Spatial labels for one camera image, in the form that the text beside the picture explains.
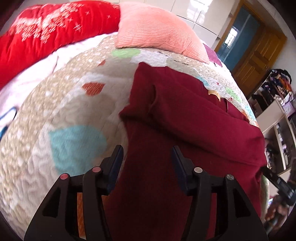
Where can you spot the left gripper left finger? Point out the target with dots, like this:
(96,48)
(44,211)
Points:
(57,215)

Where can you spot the clothes pile on shelf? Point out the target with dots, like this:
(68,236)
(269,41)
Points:
(277,84)

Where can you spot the heart pattern quilt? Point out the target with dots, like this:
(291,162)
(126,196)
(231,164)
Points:
(70,121)

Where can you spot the dark red knit garment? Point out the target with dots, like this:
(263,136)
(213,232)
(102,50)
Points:
(166,109)

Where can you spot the white bed sheet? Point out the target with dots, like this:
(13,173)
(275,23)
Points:
(14,93)

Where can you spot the purple folded cloth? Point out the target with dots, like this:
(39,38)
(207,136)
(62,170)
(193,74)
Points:
(212,56)

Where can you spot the person's right hand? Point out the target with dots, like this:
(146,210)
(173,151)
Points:
(277,207)

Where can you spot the wooden door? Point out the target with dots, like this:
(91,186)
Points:
(258,59)

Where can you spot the red floral duvet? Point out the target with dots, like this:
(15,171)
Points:
(40,30)

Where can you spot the white shelf unit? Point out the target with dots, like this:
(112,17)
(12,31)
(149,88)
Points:
(278,131)

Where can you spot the pink corduroy pillow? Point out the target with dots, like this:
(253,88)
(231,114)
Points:
(144,26)

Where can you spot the white glossy wardrobe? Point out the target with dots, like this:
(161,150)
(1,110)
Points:
(207,18)

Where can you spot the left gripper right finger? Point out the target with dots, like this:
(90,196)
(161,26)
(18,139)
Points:
(220,209)

